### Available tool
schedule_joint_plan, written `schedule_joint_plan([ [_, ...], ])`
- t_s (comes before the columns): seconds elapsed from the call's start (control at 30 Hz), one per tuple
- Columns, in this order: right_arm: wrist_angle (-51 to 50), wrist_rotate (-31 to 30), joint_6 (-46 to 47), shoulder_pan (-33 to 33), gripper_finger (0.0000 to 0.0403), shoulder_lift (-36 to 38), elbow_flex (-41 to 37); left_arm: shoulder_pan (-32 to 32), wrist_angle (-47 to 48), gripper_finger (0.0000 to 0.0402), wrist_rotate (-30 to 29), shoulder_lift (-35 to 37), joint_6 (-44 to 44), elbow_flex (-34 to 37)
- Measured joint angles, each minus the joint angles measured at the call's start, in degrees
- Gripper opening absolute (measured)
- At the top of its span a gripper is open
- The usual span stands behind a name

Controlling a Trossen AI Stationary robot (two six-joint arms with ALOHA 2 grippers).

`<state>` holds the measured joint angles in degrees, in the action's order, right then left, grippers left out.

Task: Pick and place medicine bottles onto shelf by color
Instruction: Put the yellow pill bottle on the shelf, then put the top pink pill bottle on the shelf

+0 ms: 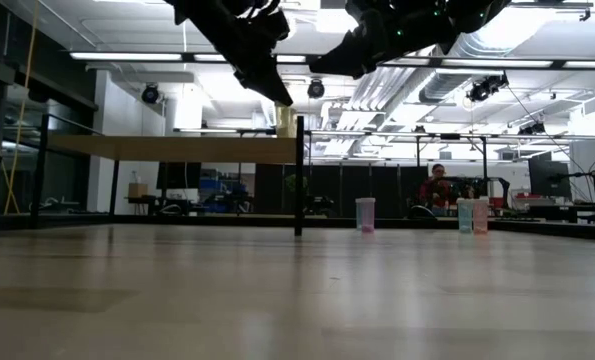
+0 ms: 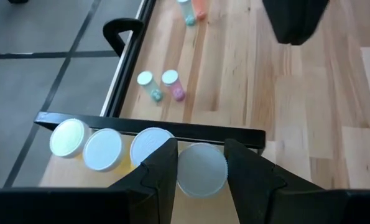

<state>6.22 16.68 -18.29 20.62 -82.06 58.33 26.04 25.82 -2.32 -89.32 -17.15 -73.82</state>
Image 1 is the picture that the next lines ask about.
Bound person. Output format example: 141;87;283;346
419;162;452;210

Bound overhead light bar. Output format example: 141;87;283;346
61;49;595;71

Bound wooden shelf with black frame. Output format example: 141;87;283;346
29;113;306;237

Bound silver ventilation duct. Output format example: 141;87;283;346
419;69;478;104

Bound background black metal frame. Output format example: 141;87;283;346
174;127;595;197

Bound pink medicine bottle white cap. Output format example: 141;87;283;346
360;197;377;234
472;196;490;235

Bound round black ceiling spotlight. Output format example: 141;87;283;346
306;78;326;100
141;83;161;105

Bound black partition panels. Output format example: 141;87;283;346
254;164;431;219

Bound black wall screen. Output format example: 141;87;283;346
156;162;202;190

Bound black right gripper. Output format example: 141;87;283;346
309;0;413;80

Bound black computer monitor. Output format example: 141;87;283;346
529;158;573;200

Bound blue storage bins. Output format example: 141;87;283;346
199;178;248;214

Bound background green plant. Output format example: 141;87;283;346
284;173;309;201

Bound black ceiling camera cluster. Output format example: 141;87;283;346
466;73;510;104

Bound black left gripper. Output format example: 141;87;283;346
191;9;294;107

